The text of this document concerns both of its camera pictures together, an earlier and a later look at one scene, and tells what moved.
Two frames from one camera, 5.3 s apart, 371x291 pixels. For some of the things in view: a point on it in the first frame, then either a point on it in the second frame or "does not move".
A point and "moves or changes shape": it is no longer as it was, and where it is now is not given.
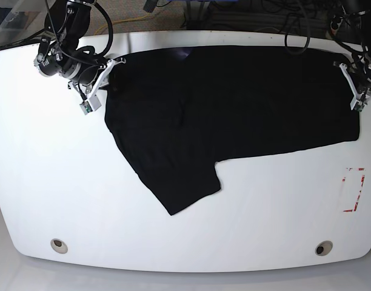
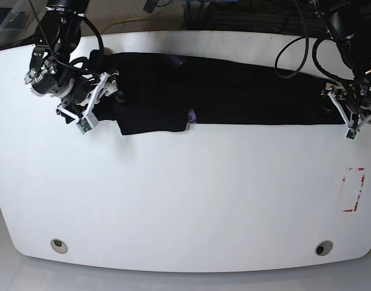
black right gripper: [88, 74] to [82, 88]
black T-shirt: [175, 112] moves or changes shape
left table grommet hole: [59, 245] does not move
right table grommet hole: [323, 248] does not move
